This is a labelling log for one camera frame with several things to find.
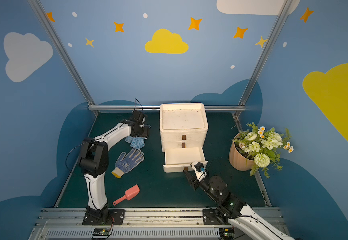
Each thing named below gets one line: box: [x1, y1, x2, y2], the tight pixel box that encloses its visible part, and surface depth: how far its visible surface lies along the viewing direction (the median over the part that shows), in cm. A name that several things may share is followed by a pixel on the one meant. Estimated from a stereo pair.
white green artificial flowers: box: [231, 122, 294, 179], surface depth 70 cm
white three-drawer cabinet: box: [159, 102, 209, 168], surface depth 90 cm
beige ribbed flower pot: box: [229, 132, 255, 172], surface depth 82 cm
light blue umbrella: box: [125, 135, 146, 149], surface depth 100 cm
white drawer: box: [163, 146, 209, 173], surface depth 95 cm
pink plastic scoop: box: [113, 184, 140, 206], surface depth 83 cm
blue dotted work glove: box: [111, 148, 145, 179], surface depth 97 cm
